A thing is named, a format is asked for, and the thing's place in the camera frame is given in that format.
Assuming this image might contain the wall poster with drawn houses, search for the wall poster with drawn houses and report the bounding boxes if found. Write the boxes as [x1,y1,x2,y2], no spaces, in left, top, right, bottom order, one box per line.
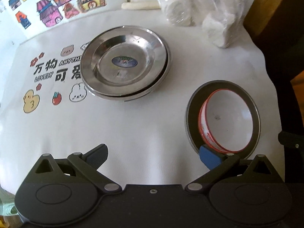
[0,0,127,38]

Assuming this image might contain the dark round plate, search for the dark round plate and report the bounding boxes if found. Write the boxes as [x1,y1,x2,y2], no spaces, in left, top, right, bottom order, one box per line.
[185,81,261,160]

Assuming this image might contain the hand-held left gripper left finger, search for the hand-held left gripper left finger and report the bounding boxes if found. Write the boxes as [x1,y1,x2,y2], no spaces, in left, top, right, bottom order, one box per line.
[34,143,119,193]

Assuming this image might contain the wooden cabinet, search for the wooden cabinet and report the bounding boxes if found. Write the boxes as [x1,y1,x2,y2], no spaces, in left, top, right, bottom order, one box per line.
[244,0,304,38]

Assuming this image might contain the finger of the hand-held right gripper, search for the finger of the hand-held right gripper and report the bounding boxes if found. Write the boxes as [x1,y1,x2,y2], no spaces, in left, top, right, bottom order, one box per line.
[277,130,304,153]

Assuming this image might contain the pale green plastic object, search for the pale green plastic object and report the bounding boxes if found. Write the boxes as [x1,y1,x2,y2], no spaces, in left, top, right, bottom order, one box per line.
[0,190,19,228]

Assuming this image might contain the stainless steel plate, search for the stainless steel plate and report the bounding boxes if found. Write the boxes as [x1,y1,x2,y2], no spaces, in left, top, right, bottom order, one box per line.
[82,27,172,102]
[79,25,169,98]

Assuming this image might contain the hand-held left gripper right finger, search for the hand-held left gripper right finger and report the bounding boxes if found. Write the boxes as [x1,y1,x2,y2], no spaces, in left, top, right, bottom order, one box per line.
[185,145,274,193]

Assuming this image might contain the white bowl with red rim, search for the white bowl with red rim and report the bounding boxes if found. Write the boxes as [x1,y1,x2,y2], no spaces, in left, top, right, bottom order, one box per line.
[198,89,253,154]

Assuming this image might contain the white printed tablecloth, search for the white printed tablecloth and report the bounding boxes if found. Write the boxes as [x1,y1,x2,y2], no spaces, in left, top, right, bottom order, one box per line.
[0,3,283,195]

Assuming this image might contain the clear bag of white pads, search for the clear bag of white pads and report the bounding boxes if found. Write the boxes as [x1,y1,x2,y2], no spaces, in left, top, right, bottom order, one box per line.
[156,0,247,49]

